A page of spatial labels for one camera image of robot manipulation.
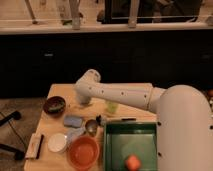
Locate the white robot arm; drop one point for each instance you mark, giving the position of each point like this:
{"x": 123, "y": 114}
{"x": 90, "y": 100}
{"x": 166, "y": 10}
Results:
{"x": 184, "y": 118}

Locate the green transparent cup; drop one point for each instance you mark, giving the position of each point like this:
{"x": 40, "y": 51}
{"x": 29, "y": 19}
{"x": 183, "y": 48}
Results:
{"x": 111, "y": 107}

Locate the black marker pen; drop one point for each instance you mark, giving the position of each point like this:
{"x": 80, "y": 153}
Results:
{"x": 128, "y": 119}

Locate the blue sponge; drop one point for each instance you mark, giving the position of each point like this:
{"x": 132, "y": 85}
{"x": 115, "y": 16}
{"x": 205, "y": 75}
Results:
{"x": 73, "y": 121}

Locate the green plastic bin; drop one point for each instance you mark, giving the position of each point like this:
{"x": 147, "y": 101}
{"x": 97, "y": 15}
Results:
{"x": 124, "y": 139}

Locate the dark brown bowl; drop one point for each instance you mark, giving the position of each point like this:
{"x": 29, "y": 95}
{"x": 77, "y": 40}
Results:
{"x": 54, "y": 106}

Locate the clear plastic bag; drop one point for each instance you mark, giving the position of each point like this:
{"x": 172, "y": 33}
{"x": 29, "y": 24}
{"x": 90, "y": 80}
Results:
{"x": 74, "y": 133}

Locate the orange plastic bowl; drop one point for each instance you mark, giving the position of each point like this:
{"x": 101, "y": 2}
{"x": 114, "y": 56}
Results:
{"x": 83, "y": 153}

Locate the orange fruit in bin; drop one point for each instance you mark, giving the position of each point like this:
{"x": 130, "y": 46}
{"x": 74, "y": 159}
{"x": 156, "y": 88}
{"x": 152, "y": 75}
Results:
{"x": 132, "y": 163}

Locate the black stand leg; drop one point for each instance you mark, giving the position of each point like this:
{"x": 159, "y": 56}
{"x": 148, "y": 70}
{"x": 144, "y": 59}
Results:
{"x": 15, "y": 115}

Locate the white brush with black handle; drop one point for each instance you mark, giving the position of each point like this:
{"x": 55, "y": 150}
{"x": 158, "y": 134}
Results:
{"x": 34, "y": 146}

